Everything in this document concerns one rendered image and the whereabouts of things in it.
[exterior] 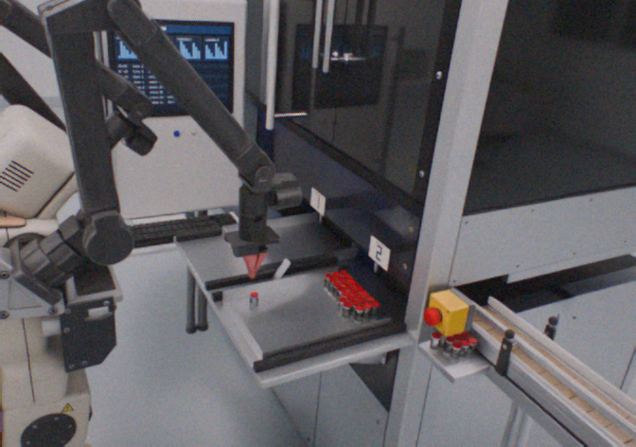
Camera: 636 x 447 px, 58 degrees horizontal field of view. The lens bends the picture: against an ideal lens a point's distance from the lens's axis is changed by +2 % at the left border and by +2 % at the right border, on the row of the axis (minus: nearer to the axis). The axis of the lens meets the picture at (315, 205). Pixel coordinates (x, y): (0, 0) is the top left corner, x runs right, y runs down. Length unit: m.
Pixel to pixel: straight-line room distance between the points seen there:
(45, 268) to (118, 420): 1.50
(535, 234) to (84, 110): 1.07
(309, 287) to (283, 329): 0.20
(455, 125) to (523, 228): 0.39
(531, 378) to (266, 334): 0.59
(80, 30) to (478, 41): 0.70
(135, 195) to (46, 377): 0.88
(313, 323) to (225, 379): 1.22
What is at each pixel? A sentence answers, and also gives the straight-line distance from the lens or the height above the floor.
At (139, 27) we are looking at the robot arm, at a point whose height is 1.59.
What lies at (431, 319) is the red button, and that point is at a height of 1.00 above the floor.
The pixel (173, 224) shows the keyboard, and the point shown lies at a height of 0.83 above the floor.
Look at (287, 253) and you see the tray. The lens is 1.70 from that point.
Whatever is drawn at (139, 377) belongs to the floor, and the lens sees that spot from 2.64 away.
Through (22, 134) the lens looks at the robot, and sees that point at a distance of 1.12.
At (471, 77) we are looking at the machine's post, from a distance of 1.17.
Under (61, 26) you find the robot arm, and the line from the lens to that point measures 0.89.
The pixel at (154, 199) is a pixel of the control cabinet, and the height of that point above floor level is 0.87.
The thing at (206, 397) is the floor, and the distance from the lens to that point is 2.51.
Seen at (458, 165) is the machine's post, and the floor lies 1.33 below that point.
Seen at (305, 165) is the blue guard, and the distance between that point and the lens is 1.78.
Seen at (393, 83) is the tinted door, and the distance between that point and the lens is 1.37.
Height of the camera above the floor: 1.71
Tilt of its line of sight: 24 degrees down
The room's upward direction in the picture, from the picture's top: 5 degrees clockwise
